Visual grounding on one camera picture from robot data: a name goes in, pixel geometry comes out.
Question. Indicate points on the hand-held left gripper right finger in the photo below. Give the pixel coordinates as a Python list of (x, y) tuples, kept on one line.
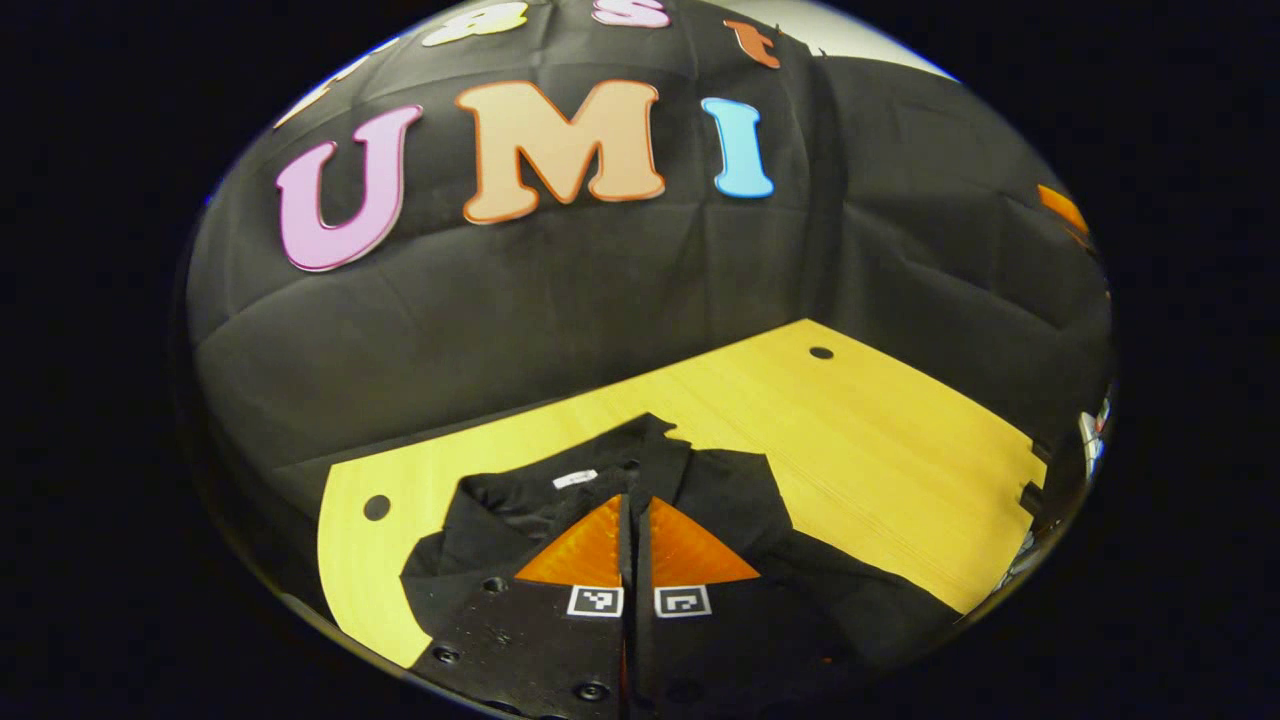
[(720, 650)]

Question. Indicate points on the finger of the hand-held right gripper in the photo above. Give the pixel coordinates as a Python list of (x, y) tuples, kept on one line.
[(1062, 210)]

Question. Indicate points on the black backdrop cloth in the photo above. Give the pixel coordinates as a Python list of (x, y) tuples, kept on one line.
[(500, 320)]

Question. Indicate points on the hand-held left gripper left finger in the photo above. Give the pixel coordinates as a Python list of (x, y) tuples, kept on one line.
[(530, 640)]

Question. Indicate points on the black button shirt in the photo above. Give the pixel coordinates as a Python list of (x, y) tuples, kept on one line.
[(720, 490)]

